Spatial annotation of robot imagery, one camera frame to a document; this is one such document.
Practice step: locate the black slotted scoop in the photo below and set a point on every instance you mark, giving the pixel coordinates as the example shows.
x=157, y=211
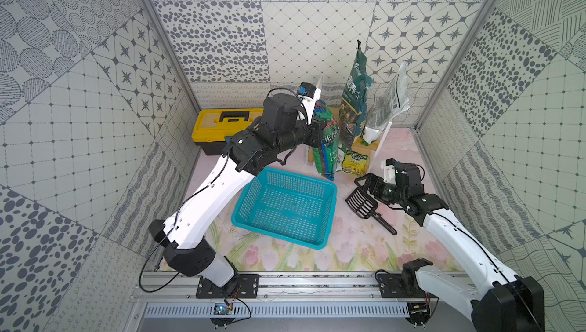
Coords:
x=365, y=207

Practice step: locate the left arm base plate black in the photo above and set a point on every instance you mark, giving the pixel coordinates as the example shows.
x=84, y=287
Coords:
x=240, y=286

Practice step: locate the left controller board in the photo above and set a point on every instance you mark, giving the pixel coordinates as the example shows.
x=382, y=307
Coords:
x=222, y=315

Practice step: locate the tall dark green fertilizer bag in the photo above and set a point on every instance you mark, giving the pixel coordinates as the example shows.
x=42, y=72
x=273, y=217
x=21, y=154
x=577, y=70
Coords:
x=353, y=107

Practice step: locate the clear white fertilizer bag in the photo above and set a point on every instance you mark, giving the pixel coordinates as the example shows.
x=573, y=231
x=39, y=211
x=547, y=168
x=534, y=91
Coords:
x=392, y=102

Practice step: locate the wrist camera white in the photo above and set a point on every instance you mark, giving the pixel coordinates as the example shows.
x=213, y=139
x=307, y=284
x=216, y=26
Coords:
x=389, y=172
x=309, y=94

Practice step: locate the colourful green fertilizer bag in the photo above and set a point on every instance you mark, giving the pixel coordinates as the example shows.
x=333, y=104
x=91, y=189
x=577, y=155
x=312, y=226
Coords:
x=326, y=155

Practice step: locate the wooden white frame shelf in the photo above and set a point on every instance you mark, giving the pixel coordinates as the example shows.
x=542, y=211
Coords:
x=372, y=150

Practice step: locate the teal plastic basket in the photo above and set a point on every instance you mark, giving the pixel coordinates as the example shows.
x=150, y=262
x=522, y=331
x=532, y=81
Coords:
x=288, y=206

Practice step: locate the controller board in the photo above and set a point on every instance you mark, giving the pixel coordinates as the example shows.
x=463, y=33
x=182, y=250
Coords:
x=418, y=314
x=222, y=315

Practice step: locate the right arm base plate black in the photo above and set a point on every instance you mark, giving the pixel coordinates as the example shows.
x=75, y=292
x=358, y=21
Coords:
x=398, y=285

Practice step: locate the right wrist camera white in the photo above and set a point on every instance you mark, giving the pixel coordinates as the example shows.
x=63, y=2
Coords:
x=389, y=172

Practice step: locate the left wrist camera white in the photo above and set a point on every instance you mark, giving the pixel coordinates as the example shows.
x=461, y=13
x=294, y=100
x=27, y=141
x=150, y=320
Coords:
x=309, y=94

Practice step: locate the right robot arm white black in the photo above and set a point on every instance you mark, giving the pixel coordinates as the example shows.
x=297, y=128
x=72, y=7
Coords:
x=498, y=300

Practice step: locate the aluminium mounting rail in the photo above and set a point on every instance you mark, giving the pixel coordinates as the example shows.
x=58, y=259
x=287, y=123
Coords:
x=273, y=286

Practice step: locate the grey slotted cable duct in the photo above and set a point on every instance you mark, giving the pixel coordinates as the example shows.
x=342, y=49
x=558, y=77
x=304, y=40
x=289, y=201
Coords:
x=320, y=309

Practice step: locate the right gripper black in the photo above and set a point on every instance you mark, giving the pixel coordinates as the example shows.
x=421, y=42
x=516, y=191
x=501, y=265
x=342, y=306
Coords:
x=374, y=190

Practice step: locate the right controller board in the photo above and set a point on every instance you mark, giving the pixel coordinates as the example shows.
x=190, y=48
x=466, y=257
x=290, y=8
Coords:
x=418, y=314

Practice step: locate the yellow small fertilizer bag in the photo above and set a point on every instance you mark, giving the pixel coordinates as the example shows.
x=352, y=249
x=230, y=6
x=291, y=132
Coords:
x=355, y=163

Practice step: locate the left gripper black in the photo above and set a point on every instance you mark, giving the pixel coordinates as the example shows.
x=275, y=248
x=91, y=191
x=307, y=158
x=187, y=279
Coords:
x=313, y=130

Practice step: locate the yellow black toolbox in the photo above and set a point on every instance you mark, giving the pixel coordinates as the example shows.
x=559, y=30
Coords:
x=214, y=128

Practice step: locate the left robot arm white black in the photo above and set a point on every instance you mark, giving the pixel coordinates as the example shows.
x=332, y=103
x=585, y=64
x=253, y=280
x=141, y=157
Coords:
x=287, y=121

